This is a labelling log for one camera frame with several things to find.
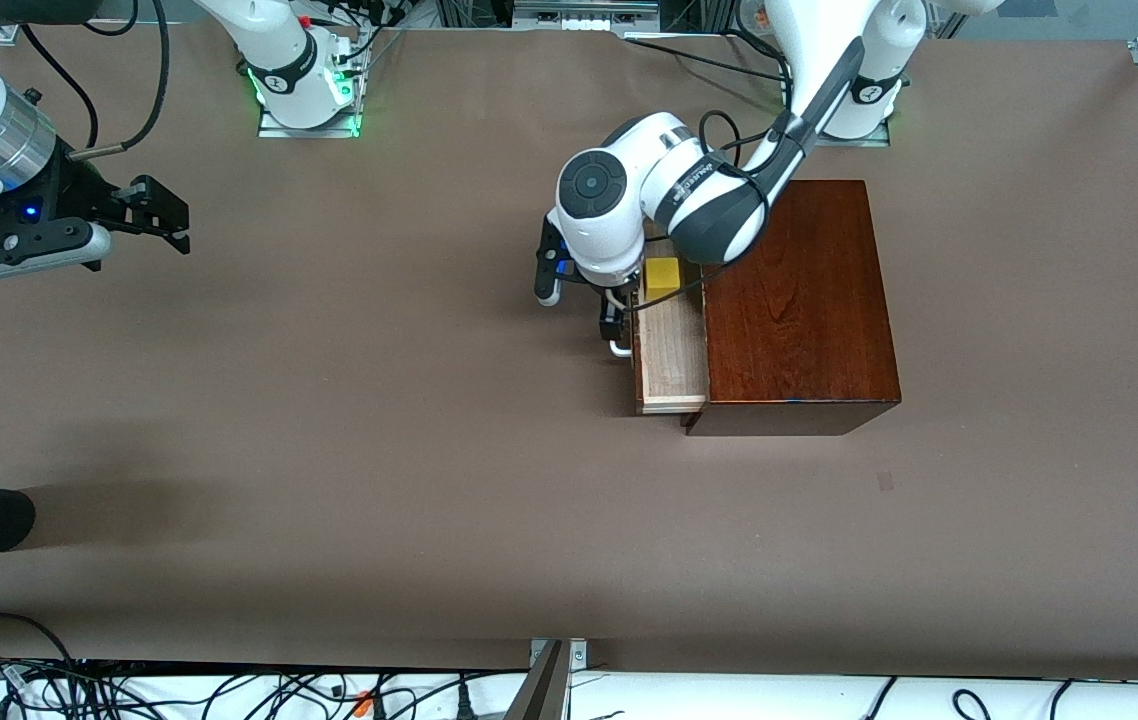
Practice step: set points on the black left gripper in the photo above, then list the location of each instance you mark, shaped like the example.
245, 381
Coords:
612, 318

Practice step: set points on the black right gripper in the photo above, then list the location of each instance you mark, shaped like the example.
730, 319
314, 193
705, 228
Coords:
77, 194

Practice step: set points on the yellow wooden block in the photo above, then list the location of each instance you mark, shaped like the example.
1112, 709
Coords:
662, 278

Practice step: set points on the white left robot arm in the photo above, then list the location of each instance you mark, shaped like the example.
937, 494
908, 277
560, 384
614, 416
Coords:
629, 150

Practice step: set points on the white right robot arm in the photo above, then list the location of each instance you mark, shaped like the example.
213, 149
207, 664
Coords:
274, 40

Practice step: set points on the dark brown wooden cabinet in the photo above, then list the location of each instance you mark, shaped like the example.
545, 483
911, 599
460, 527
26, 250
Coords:
809, 320

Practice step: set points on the white power strip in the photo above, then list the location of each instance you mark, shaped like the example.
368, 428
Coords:
579, 22

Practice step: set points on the grey aluminium bar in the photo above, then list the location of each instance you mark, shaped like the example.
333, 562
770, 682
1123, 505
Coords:
541, 690

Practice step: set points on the white board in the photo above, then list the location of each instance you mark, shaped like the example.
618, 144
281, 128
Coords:
729, 700

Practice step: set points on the orange connector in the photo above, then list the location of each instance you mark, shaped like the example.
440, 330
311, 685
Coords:
363, 703

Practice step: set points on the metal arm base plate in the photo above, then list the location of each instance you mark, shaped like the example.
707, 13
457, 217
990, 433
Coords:
329, 128
874, 137

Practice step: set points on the small metal bracket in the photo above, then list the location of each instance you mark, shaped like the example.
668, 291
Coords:
579, 655

